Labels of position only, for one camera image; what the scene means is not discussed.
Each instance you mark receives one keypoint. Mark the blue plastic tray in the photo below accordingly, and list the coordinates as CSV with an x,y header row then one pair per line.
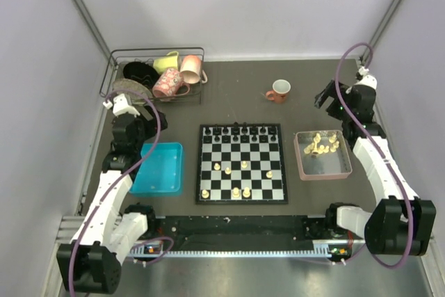
x,y
162,173

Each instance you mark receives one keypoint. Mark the black wire dish rack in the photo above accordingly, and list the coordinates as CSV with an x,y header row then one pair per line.
x,y
120,57

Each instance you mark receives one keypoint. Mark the black white chess board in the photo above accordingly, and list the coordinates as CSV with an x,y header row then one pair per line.
x,y
261,157

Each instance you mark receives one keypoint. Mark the white queen piece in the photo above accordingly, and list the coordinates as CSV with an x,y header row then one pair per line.
x,y
235,193

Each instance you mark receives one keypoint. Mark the speckled grey plate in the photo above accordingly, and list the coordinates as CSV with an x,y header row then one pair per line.
x,y
137,92

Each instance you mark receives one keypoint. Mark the pink metal tray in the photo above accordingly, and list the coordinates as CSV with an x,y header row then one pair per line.
x,y
328,166

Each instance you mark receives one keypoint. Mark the white pieces in tray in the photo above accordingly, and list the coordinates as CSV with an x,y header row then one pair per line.
x,y
322,145

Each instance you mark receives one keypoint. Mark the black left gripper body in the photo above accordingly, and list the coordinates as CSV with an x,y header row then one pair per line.
x,y
148,129

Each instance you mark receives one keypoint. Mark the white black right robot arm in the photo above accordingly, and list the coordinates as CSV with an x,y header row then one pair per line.
x,y
401,223

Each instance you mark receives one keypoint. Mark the white corner rook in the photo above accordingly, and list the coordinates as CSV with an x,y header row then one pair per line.
x,y
205,193

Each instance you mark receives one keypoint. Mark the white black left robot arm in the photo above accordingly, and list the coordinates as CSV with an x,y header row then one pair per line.
x,y
92,261

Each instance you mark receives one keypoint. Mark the black scalloped bowl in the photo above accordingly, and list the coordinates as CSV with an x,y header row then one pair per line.
x,y
142,73

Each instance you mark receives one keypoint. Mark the pink white ceramic mug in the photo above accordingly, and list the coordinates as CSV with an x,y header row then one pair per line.
x,y
192,70

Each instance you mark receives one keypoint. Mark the black chess pieces row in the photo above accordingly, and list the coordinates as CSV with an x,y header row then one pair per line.
x,y
240,133

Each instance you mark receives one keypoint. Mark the pink floral ceramic mug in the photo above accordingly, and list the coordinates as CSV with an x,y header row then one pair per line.
x,y
171,84

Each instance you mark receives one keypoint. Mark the white king piece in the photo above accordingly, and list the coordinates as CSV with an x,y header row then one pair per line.
x,y
246,192

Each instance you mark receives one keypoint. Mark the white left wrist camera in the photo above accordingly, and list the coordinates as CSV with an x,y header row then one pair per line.
x,y
121,105

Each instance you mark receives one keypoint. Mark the yellow ceramic mug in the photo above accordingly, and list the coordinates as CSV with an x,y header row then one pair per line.
x,y
170,60

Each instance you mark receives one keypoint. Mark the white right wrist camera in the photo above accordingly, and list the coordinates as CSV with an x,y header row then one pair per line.
x,y
366,78

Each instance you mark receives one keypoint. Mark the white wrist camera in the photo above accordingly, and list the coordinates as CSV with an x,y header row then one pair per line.
x,y
121,105
366,78

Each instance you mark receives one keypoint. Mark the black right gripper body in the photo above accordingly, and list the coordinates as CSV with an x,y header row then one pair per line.
x,y
337,108

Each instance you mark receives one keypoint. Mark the orange ceramic mug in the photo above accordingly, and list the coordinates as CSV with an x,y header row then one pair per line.
x,y
279,92

